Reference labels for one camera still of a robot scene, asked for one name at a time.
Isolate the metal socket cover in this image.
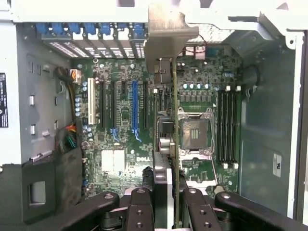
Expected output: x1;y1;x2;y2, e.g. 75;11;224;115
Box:
180;154;218;187

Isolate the silver chipset heatsink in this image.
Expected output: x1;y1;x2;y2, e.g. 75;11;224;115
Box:
101;149;126;173

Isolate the locking lever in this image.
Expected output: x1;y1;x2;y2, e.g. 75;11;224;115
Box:
208;107;219;186

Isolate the green motherboard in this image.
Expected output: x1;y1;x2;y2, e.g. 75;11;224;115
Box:
72;45;243;200

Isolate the CPU socket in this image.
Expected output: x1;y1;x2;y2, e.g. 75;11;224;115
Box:
178;107;215;157

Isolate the white case sticker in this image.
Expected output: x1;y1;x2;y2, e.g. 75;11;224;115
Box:
273;154;282;178

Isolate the black RAM slot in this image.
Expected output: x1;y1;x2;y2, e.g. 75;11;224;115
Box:
222;85;231;169
218;90;224;165
229;90;235;165
233;85;242;169

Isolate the black plastic shroud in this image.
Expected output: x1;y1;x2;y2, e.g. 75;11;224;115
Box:
0;146;83;225

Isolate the blue expansion slot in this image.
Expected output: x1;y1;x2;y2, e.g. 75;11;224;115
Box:
131;80;143;142

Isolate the long black expansion slot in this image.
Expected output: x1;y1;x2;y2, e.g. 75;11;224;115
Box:
142;81;149;129
110;80;117;129
100;80;107;129

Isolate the open black PC case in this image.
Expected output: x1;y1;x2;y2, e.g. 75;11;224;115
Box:
0;0;308;231

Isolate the white expansion slot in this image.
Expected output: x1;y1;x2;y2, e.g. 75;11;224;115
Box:
87;77;101;125

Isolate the grey power supply unit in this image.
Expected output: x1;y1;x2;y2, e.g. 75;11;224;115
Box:
0;21;73;167

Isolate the power wire bundle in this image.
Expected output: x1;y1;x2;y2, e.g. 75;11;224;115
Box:
54;66;83;153

